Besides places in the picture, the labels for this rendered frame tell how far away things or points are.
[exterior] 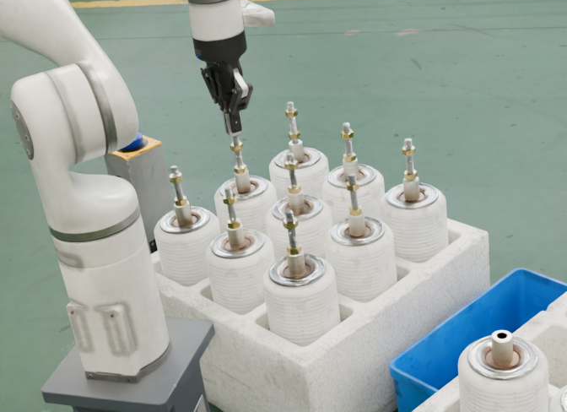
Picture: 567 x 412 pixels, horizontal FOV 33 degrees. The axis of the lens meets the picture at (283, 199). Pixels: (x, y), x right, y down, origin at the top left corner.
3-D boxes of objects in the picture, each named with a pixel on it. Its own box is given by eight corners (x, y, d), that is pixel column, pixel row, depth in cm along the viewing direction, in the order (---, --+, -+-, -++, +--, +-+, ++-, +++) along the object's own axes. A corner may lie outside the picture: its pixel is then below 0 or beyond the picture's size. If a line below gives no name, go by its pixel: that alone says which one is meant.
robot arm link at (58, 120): (18, 99, 82) (64, 265, 90) (120, 69, 86) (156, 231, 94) (-6, 72, 90) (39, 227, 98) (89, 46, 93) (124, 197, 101)
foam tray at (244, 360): (320, 474, 125) (304, 366, 117) (145, 363, 151) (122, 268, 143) (492, 330, 147) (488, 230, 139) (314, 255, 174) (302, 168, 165)
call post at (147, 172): (164, 324, 160) (126, 160, 146) (139, 311, 165) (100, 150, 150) (196, 305, 164) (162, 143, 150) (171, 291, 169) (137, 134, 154)
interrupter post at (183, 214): (196, 219, 139) (191, 199, 138) (188, 227, 138) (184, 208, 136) (181, 218, 140) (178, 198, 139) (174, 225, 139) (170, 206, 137)
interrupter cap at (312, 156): (296, 147, 157) (296, 143, 157) (331, 156, 152) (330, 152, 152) (265, 165, 153) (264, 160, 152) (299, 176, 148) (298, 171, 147)
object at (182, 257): (245, 307, 149) (228, 208, 141) (218, 344, 142) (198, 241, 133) (192, 300, 153) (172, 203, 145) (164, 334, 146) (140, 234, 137)
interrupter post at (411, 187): (413, 204, 135) (411, 184, 134) (400, 199, 137) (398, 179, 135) (423, 197, 136) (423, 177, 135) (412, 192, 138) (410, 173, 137)
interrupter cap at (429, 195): (413, 217, 132) (413, 212, 132) (375, 201, 137) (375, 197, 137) (449, 195, 136) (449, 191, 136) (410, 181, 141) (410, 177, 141)
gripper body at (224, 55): (180, 27, 135) (191, 88, 140) (207, 40, 129) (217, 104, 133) (227, 13, 138) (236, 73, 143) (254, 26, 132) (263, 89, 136)
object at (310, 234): (337, 289, 151) (325, 188, 142) (347, 322, 142) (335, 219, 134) (278, 299, 150) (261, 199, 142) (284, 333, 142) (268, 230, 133)
